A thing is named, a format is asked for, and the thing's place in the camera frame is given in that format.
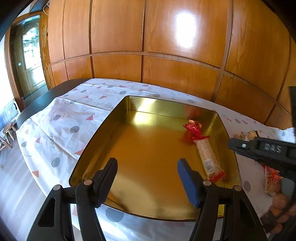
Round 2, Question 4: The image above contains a red foil candy packet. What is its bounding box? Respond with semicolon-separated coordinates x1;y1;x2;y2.
181;120;205;144

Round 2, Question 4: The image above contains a round cake clear packet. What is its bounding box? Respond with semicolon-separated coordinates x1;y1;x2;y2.
262;165;282;196

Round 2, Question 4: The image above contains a wooden chair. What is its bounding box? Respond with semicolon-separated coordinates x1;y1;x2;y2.
0;137;13;170

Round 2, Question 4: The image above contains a long rice bar packet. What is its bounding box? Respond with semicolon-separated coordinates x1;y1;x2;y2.
193;137;225;183

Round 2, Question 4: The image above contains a cracker sandwich packet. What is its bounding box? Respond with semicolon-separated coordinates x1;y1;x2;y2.
247;131;260;141

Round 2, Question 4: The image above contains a person's right hand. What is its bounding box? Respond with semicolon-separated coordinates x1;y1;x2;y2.
260;178;295;234

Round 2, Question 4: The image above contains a yellow-edged clear snack packet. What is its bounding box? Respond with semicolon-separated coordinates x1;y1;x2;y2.
233;132;249;141

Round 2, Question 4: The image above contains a wooden door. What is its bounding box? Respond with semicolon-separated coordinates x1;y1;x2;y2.
4;13;48;111

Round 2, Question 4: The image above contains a gold tin box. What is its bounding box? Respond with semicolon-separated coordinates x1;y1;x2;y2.
69;96;241;221

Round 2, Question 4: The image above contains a small wooden stool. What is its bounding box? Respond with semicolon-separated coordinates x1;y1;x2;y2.
3;121;16;141

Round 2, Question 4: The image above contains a wooden wall cabinet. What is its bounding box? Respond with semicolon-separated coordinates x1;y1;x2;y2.
40;0;295;130

